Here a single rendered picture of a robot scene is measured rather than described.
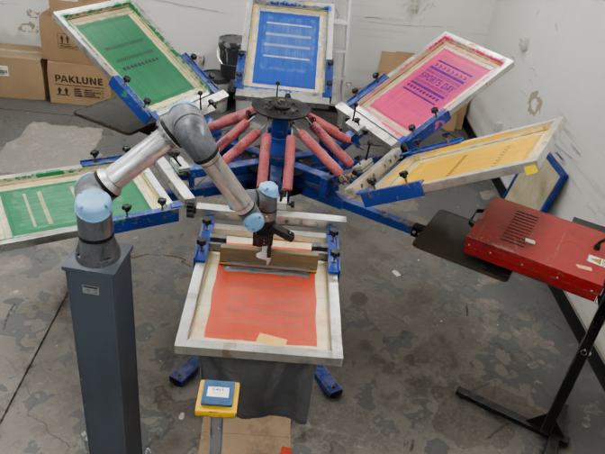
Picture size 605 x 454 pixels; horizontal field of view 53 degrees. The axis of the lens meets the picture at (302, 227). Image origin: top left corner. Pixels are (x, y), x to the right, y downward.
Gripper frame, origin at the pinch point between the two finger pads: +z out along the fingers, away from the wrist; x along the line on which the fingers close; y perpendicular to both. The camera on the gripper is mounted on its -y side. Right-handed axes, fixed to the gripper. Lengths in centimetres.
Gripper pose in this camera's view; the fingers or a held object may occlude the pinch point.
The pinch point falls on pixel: (269, 258)
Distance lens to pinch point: 255.2
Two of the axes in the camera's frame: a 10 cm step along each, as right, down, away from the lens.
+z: -0.9, 8.4, 5.4
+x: -0.1, 5.4, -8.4
